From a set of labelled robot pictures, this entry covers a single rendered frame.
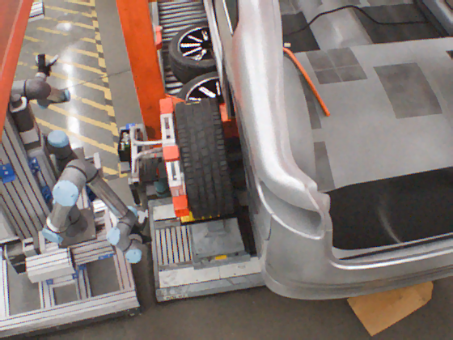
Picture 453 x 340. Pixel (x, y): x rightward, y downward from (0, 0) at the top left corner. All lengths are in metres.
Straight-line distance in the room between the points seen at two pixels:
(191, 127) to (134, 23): 0.67
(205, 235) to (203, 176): 0.80
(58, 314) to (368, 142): 2.09
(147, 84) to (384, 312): 2.01
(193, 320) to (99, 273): 0.66
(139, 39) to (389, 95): 1.45
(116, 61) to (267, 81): 3.39
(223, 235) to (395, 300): 1.18
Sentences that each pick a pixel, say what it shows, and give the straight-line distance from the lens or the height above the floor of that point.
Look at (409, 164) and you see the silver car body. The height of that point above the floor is 0.91.
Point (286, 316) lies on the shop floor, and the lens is 3.62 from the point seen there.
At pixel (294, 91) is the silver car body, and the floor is 1.34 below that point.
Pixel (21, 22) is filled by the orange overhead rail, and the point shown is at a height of 2.99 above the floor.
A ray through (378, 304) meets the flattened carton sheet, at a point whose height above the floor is 0.01.
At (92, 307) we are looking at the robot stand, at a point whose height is 0.22.
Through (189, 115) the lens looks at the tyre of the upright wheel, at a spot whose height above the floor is 1.18.
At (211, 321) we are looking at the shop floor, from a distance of 3.63.
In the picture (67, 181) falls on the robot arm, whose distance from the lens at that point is 2.56.
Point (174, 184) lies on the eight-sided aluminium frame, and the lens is 3.00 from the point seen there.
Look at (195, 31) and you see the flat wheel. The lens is 4.91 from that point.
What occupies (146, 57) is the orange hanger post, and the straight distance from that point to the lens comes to 3.34.
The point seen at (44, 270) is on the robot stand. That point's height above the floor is 0.73.
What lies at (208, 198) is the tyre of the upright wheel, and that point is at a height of 0.88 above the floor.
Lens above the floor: 3.21
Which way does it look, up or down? 48 degrees down
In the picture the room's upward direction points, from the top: 7 degrees counter-clockwise
